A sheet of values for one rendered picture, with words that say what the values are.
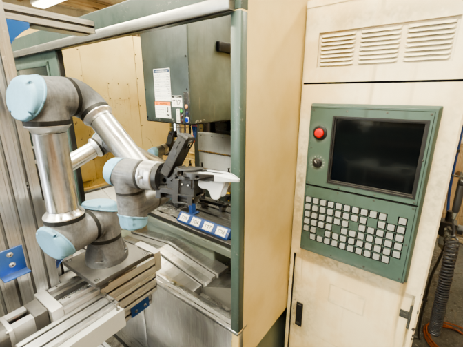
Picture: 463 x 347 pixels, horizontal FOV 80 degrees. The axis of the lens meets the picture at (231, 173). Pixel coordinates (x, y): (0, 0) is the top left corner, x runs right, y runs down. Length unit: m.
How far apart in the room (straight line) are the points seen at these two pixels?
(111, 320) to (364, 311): 1.09
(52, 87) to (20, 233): 0.52
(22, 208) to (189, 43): 1.19
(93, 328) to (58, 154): 0.53
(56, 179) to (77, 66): 2.00
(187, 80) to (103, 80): 1.33
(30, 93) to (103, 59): 2.13
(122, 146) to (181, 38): 1.04
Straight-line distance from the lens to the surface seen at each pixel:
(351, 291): 1.52
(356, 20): 1.26
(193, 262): 1.86
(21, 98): 0.90
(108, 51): 3.01
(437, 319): 1.54
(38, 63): 2.22
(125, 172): 0.73
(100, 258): 1.13
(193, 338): 1.62
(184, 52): 1.78
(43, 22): 1.24
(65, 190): 0.95
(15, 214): 1.14
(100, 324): 1.06
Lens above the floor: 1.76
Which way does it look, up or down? 16 degrees down
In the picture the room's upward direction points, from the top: straight up
